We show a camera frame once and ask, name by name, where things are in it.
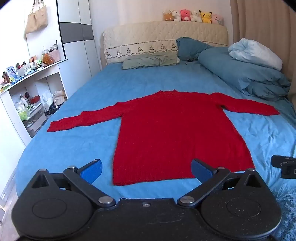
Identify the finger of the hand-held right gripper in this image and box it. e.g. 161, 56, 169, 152
270, 155, 296, 168
280, 162, 296, 179

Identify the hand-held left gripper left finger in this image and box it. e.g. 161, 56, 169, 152
30, 159, 116, 208

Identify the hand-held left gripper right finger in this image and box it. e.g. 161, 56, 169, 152
177, 158, 264, 208

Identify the red knit sweater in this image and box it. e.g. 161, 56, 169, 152
47, 90, 281, 186

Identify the blue fluffy rug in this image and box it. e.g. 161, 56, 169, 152
269, 190, 296, 241

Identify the bed with blue sheet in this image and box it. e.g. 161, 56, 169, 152
15, 61, 296, 202

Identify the teal duvet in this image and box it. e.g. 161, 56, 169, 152
198, 47, 292, 101

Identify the white shelf unit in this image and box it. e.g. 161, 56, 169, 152
0, 58, 68, 146

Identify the light blue blanket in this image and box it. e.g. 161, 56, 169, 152
228, 38, 283, 70

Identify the pink basket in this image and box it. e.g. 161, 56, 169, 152
47, 49, 61, 62

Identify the green pillow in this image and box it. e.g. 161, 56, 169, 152
122, 51, 179, 70

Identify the teal pillow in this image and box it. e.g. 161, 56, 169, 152
176, 37, 214, 62

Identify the white and grey wardrobe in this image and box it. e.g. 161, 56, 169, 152
57, 0, 102, 98

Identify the beige curtain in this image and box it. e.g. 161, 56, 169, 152
230, 0, 296, 105

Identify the beige quilted headboard cover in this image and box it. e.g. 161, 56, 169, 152
103, 21, 229, 64

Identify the row of plush toys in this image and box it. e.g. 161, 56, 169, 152
162, 9, 224, 25

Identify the beige handbag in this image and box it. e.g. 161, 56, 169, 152
24, 0, 48, 35

